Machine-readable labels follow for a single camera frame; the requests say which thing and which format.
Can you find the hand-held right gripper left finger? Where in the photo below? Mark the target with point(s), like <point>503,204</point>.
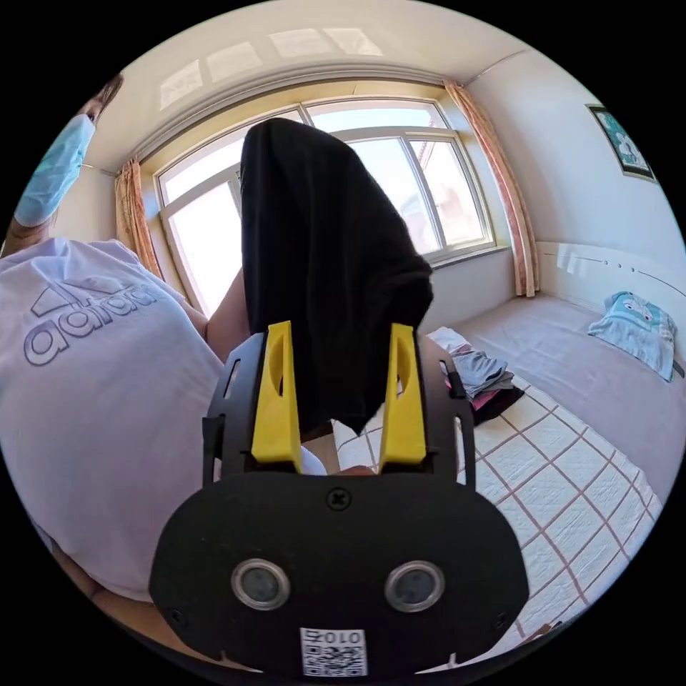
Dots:
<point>274,412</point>

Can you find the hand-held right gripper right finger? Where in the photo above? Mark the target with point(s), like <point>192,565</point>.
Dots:
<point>403,412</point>

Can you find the black long sleeve shirt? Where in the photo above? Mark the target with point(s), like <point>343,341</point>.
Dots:
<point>327,257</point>

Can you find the pile of clothes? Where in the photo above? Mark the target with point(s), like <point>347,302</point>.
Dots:
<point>477,370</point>

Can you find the bed with checked quilt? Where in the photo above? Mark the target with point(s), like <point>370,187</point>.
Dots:
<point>563,461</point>

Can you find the person's body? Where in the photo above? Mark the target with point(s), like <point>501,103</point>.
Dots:
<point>102,364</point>

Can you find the window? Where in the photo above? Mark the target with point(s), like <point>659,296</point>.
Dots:
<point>343,198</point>

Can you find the orange patterned curtain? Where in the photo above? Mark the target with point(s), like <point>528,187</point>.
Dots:
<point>135,220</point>
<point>501,187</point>

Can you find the light blue printed garment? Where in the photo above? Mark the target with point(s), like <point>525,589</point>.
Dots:
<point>638,329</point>

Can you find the framed flower picture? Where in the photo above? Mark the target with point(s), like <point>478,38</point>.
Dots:
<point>624,142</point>

